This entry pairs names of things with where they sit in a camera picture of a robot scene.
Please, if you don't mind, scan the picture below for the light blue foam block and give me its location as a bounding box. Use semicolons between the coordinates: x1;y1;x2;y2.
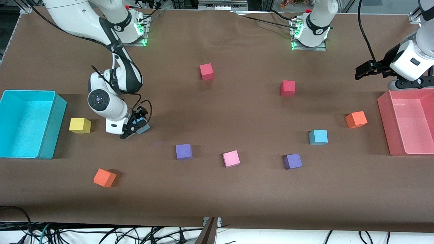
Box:
309;129;328;146
134;119;151;135

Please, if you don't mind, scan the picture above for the yellow foam block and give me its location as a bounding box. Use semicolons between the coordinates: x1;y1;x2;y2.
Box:
69;118;92;134

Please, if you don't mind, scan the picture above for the orange foam block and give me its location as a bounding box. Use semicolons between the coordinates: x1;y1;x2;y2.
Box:
93;168;117;188
345;111;368;129

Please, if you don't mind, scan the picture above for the purple foam block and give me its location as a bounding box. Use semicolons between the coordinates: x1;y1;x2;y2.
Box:
283;154;303;170
176;144;193;160

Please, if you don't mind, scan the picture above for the pink plastic bin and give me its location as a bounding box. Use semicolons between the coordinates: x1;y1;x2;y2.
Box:
377;89;434;157

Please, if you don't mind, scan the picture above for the red foam block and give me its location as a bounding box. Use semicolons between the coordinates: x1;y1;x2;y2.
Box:
199;63;215;81
280;80;296;97

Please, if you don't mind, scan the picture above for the cyan plastic bin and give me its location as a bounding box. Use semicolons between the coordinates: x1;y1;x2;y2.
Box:
0;90;67;160

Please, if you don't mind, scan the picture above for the pink foam block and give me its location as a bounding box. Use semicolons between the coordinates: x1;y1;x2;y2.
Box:
223;150;241;168

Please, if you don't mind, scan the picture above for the brown table cover sheet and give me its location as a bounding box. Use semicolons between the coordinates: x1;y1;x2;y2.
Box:
0;6;434;233

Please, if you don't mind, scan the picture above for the dark angled bar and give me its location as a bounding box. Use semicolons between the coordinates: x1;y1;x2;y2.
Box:
195;217;218;244

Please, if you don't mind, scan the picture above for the grey metal box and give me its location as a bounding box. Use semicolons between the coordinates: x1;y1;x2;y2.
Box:
198;0;248;11

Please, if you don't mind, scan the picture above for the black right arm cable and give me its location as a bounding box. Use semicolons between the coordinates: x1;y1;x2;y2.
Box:
31;6;153;124

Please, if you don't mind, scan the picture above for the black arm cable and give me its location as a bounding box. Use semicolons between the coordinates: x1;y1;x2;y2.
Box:
358;0;377;64
31;6;153;124

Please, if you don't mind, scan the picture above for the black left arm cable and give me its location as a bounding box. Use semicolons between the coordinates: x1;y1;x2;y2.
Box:
358;0;377;64

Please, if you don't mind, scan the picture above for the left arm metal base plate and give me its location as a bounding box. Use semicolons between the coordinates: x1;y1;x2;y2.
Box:
290;19;328;51

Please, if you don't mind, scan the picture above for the thin black base cable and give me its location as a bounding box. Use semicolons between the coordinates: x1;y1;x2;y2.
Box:
142;7;166;24

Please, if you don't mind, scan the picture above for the black base power cable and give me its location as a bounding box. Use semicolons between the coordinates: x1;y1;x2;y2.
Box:
234;9;295;29

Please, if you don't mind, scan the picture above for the black looped floor cable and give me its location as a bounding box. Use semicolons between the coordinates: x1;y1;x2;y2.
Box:
0;206;33;244

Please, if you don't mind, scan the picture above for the teal floor cable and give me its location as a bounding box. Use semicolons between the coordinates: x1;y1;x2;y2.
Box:
38;223;52;244

